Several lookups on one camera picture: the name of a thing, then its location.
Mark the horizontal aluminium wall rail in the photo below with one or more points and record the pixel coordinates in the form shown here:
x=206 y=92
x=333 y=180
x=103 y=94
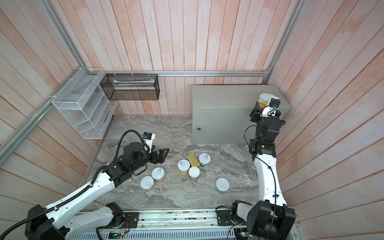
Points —
x=185 y=74

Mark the yellow can lying down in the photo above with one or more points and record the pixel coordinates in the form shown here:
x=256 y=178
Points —
x=193 y=160

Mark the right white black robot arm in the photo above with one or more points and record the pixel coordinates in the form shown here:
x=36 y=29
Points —
x=270 y=218

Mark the white wire mesh shelf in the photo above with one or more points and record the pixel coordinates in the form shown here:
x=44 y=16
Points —
x=84 y=105

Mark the small brown white-lid can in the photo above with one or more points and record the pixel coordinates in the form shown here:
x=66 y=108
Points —
x=194 y=173

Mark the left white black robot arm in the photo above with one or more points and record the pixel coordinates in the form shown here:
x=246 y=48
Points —
x=106 y=178

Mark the yellow label can upright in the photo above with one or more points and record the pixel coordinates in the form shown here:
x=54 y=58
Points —
x=183 y=167

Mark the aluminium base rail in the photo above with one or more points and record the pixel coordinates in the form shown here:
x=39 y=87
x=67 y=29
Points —
x=148 y=219

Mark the brown label can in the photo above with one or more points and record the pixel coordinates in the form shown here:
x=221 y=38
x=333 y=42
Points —
x=158 y=174

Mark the orange yellow label can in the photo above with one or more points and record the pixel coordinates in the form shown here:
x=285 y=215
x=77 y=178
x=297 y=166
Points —
x=264 y=99

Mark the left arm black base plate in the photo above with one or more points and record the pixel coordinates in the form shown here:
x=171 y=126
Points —
x=127 y=220

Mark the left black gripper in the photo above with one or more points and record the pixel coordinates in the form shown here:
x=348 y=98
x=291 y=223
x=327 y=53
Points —
x=161 y=158

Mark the black mesh wall basket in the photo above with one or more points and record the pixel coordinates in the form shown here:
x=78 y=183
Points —
x=131 y=87

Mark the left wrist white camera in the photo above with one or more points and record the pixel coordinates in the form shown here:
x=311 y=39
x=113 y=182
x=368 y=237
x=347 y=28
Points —
x=149 y=138

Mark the left aluminium frame rail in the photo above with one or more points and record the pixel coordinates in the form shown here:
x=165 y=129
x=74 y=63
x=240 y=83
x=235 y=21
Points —
x=20 y=134

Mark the pink label can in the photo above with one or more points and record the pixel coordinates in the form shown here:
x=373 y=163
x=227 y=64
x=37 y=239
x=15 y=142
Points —
x=147 y=183

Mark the blue label can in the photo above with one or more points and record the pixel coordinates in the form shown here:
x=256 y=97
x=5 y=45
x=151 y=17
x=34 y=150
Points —
x=205 y=159

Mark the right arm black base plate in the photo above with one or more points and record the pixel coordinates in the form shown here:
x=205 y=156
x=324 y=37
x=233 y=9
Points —
x=224 y=218

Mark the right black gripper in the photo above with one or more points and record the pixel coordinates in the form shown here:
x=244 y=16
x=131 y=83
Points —
x=256 y=115

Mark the grey metal cabinet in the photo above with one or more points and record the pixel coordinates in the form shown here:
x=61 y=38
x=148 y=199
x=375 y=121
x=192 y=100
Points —
x=223 y=112

